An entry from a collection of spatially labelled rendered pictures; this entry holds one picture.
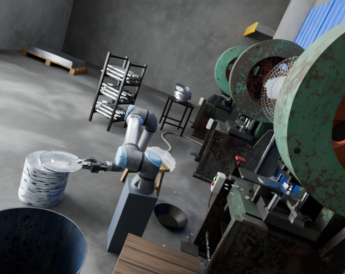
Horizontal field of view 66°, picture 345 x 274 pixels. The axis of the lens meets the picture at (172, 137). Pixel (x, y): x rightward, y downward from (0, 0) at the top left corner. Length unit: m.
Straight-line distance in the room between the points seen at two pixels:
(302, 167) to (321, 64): 0.39
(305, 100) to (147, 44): 7.31
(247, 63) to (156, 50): 5.54
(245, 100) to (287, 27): 4.06
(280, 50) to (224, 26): 5.34
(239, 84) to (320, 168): 1.80
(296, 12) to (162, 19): 3.52
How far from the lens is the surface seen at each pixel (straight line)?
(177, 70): 8.08
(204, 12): 8.15
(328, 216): 1.68
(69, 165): 2.01
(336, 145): 1.25
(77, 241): 1.24
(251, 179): 1.59
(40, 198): 2.03
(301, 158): 1.13
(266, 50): 2.86
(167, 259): 1.43
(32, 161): 1.99
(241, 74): 2.82
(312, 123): 1.11
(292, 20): 6.78
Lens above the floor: 1.28
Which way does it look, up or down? 17 degrees down
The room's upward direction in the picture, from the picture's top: 22 degrees clockwise
